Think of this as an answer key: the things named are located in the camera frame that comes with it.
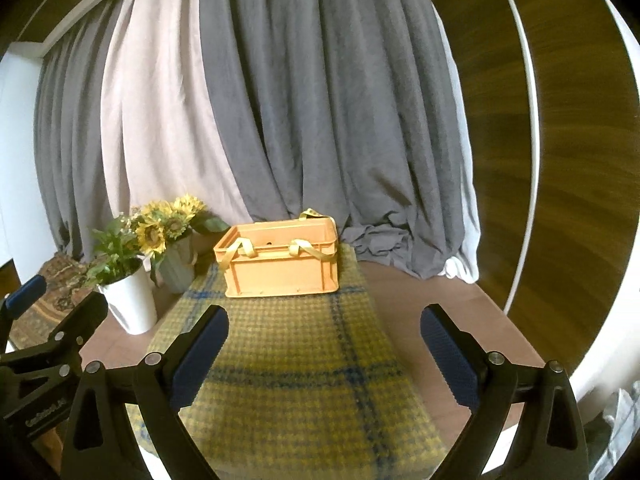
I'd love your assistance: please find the grey-green ribbed vase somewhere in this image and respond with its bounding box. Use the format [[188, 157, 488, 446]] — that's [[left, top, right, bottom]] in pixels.
[[159, 237, 198, 294]]

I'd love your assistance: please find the white ribbed plant pot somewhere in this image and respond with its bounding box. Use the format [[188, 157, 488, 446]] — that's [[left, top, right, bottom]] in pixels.
[[96, 256, 158, 335]]

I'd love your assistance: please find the yellow blue plaid mat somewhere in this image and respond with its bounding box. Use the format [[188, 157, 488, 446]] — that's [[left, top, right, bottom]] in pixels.
[[125, 247, 448, 476]]

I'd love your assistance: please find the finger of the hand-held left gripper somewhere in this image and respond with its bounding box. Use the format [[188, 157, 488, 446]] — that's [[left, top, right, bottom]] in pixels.
[[0, 275, 47, 333], [0, 290, 108, 377]]

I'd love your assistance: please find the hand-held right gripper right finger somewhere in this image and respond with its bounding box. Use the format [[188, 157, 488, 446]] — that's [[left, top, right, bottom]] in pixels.
[[420, 304, 591, 480]]

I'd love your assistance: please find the orange plastic crate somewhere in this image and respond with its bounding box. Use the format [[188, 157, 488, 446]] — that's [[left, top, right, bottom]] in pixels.
[[213, 208, 341, 299]]

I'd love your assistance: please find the patterned brown rug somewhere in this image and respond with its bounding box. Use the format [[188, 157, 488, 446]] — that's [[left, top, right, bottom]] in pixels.
[[9, 255, 101, 352]]

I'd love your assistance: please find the green leafy plant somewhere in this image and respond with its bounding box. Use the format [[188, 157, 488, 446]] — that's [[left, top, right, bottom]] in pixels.
[[82, 215, 147, 288]]

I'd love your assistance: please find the narrow grey curtain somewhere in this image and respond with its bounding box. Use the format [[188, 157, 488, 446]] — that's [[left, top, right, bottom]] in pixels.
[[34, 10, 128, 262]]

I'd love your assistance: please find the artificial sunflower bouquet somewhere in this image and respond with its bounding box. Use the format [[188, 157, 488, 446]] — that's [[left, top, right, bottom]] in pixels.
[[131, 194, 231, 262]]

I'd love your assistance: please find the white trim strip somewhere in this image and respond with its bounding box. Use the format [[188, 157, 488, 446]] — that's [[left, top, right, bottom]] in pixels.
[[487, 0, 545, 313]]

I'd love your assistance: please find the wide grey curtain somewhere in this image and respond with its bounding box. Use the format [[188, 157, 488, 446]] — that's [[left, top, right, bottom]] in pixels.
[[200, 0, 473, 281]]

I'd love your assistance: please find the clear plastic bag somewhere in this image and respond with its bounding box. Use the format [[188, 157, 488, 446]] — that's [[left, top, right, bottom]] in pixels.
[[599, 387, 640, 480]]

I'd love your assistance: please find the pale pink curtain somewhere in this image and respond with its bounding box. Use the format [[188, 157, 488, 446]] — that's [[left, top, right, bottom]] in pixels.
[[100, 0, 253, 242]]

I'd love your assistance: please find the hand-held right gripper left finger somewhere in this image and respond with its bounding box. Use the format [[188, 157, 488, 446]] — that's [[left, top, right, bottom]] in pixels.
[[60, 305, 231, 480]]

